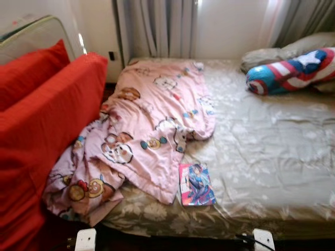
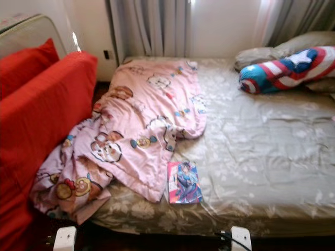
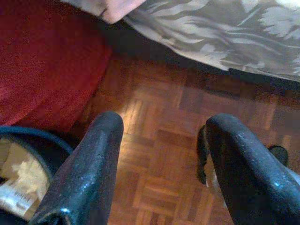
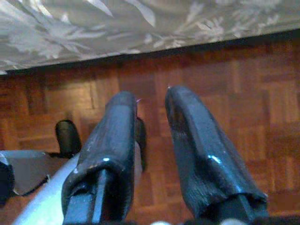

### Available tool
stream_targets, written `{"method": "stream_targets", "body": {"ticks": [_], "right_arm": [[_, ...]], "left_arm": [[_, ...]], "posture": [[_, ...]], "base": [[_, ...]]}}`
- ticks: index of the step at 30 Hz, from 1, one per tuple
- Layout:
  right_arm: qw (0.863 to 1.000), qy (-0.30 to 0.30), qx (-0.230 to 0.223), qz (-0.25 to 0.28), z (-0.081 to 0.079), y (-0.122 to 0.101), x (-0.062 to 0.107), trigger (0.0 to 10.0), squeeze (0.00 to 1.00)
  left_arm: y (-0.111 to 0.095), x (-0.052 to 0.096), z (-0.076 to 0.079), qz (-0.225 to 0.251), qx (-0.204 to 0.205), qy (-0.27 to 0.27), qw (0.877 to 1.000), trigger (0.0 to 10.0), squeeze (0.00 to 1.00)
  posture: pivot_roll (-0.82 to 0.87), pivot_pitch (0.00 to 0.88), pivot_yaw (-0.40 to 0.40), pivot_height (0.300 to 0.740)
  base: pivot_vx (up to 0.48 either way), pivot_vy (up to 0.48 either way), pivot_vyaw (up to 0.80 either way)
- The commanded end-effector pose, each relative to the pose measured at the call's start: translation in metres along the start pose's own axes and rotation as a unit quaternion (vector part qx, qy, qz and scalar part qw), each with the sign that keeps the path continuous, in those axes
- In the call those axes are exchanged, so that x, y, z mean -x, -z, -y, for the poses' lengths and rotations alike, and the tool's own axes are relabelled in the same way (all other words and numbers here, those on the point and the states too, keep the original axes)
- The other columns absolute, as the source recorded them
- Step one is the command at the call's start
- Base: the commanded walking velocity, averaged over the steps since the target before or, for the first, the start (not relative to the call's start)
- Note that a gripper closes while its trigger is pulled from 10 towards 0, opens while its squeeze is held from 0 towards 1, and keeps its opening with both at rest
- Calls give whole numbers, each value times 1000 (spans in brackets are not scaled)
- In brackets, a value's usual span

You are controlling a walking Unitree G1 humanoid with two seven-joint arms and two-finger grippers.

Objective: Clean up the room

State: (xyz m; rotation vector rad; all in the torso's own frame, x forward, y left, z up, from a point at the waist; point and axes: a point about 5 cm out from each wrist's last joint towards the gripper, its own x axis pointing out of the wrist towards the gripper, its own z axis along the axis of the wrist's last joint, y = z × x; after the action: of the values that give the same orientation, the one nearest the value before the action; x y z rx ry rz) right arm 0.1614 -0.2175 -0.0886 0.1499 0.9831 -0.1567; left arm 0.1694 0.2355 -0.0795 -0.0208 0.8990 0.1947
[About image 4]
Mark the black robot right foot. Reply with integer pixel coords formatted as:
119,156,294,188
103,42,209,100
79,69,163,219
135,117,147,172

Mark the black robot foot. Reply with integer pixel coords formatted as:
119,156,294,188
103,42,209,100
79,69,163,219
135,117,147,172
55,120,82,158

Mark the bed with grey floral sheet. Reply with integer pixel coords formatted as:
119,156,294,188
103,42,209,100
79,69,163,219
0,0,300,75

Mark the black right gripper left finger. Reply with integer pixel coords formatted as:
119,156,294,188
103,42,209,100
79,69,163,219
61,90,139,225

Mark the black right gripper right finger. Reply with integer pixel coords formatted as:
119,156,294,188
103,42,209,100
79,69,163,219
165,85,269,225

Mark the black robot left foot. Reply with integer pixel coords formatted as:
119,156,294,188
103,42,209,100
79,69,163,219
55,120,82,158

